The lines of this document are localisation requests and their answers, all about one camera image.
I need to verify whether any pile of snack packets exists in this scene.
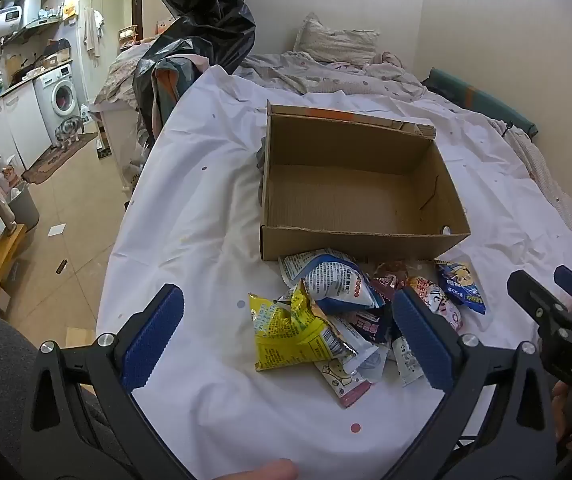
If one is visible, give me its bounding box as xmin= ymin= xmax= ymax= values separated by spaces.
xmin=248 ymin=255 xmax=487 ymax=409

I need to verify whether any floral bedding heap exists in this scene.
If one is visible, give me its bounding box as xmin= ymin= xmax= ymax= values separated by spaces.
xmin=92 ymin=42 xmax=155 ymax=112

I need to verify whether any brown door mat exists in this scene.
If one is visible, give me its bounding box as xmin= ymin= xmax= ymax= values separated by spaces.
xmin=20 ymin=132 xmax=100 ymax=186

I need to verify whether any brown cardboard box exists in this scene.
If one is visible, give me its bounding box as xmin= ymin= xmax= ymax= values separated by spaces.
xmin=258 ymin=99 xmax=472 ymax=261

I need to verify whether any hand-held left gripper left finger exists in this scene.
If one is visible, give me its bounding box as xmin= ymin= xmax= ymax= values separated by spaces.
xmin=18 ymin=284 xmax=191 ymax=480

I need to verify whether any grey cloth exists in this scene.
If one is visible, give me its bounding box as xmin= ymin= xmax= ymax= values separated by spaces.
xmin=254 ymin=135 xmax=269 ymax=207

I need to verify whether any black plastic bag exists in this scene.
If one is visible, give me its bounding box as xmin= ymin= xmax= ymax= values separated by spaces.
xmin=133 ymin=0 xmax=257 ymax=128

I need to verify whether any grey trash bin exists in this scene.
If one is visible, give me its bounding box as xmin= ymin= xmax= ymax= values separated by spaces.
xmin=8 ymin=180 xmax=41 ymax=231

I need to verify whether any person's left hand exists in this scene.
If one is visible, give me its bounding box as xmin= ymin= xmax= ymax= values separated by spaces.
xmin=245 ymin=458 xmax=300 ymax=480

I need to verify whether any teal orange cloth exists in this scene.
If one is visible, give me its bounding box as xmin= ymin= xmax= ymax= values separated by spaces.
xmin=152 ymin=55 xmax=209 ymax=137

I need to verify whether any white hanging towel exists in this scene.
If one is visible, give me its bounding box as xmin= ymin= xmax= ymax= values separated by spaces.
xmin=82 ymin=6 xmax=105 ymax=67

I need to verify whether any flat cardboard sheet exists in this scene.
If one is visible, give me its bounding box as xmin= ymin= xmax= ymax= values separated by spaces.
xmin=65 ymin=327 xmax=98 ymax=349

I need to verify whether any white washing machine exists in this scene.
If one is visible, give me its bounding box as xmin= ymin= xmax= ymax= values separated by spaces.
xmin=32 ymin=62 xmax=80 ymax=134

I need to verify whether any grey floral duvet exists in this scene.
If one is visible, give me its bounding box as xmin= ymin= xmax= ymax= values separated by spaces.
xmin=238 ymin=51 xmax=429 ymax=108

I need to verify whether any blue white snack packet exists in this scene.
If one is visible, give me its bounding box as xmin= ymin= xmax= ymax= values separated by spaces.
xmin=278 ymin=249 xmax=385 ymax=315

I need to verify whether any person's right hand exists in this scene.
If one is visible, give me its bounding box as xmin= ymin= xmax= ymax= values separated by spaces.
xmin=550 ymin=379 xmax=572 ymax=443

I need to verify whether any teal rolled mat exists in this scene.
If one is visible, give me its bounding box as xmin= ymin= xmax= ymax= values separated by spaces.
xmin=420 ymin=67 xmax=538 ymax=139

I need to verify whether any grey tabby cat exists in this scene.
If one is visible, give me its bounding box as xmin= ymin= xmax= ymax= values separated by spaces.
xmin=54 ymin=115 xmax=86 ymax=149

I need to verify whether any beige pillow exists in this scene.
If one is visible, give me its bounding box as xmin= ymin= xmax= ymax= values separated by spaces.
xmin=293 ymin=12 xmax=381 ymax=68

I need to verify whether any white floor cabinet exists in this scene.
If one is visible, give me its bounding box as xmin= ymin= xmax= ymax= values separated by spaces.
xmin=0 ymin=81 xmax=53 ymax=172

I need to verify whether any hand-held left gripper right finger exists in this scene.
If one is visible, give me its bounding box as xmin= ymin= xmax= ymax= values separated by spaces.
xmin=385 ymin=287 xmax=557 ymax=480

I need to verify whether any white water heater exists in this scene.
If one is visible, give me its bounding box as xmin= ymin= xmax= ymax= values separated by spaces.
xmin=0 ymin=0 xmax=43 ymax=45

